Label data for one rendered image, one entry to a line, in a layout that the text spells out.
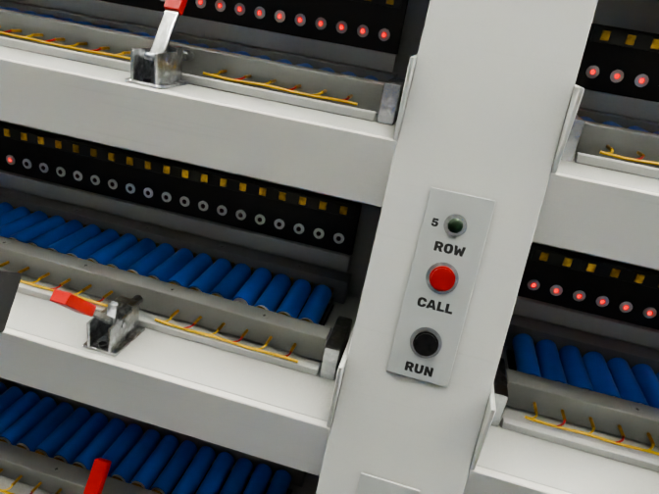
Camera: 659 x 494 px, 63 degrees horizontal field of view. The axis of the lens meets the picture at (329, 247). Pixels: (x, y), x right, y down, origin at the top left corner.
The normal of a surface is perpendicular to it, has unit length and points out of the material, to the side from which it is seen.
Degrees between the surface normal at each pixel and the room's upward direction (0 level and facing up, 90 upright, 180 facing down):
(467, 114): 90
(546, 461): 16
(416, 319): 90
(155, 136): 106
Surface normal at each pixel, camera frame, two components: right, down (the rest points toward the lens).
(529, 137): -0.18, 0.10
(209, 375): 0.16, -0.90
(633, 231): -0.23, 0.36
